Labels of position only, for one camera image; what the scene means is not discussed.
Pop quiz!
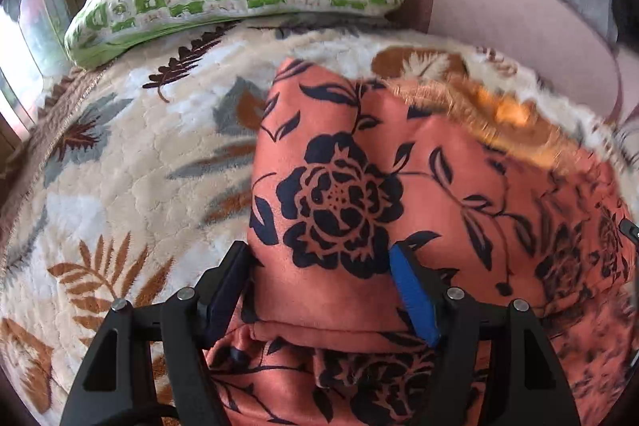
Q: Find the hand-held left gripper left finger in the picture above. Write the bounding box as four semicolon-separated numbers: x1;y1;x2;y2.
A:
60;241;253;426

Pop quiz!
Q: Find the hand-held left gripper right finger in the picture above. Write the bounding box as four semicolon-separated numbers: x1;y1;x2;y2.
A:
389;241;582;426

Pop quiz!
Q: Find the orange floral garment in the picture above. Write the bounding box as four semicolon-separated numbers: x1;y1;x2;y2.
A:
204;57;639;426

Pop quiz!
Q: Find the leaf print blanket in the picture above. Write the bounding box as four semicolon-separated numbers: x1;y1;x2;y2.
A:
0;24;639;426

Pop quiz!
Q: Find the pink padded headboard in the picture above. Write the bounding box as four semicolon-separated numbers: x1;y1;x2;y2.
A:
379;0;625;122

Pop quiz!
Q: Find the window frame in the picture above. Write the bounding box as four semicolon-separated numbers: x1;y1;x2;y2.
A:
0;0;71;142

